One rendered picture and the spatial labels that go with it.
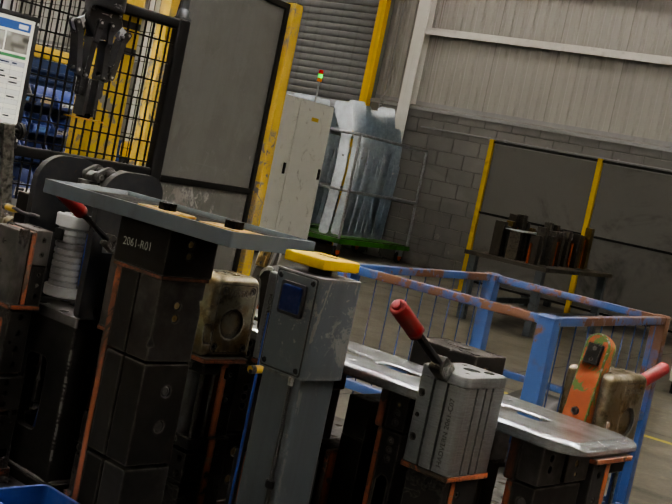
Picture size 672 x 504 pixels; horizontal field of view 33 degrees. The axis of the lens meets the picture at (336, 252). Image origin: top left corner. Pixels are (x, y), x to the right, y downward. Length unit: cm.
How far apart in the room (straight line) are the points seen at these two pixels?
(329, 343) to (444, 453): 19
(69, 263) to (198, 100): 341
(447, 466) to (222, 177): 417
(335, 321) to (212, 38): 399
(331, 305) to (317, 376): 8
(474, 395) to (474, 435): 5
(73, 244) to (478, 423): 74
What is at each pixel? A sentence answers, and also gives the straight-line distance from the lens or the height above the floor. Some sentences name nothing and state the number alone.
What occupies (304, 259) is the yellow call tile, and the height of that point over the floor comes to 115.
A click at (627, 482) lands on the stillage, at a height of 28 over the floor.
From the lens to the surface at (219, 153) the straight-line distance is 530.
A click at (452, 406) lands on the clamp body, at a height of 102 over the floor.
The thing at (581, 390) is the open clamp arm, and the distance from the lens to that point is 156.
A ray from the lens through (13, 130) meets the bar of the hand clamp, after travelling 206.
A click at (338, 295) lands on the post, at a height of 112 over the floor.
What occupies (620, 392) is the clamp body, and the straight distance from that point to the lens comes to 157.
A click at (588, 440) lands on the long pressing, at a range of 139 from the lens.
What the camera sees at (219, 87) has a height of 150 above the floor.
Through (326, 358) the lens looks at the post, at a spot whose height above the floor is 105.
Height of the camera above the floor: 126
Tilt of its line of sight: 4 degrees down
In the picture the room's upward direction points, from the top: 12 degrees clockwise
